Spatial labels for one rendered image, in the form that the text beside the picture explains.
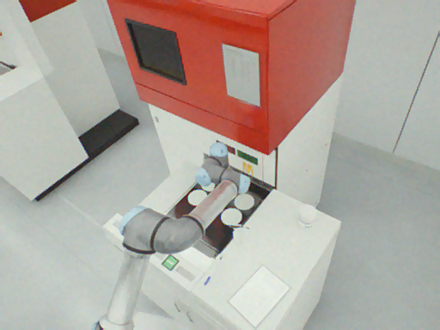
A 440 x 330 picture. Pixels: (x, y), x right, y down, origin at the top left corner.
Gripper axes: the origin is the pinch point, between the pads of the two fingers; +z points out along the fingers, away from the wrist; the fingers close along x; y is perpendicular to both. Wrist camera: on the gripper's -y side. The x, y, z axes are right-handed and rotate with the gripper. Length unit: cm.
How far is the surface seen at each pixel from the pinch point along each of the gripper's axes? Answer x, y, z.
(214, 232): 3.7, -16.8, 2.1
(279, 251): -26.1, -28.9, -4.5
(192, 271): 9.6, -39.7, -4.1
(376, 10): -91, 138, -31
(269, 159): -21.5, 6.6, -23.1
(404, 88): -118, 121, 19
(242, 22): -13, 6, -86
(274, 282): -24.0, -42.6, -4.9
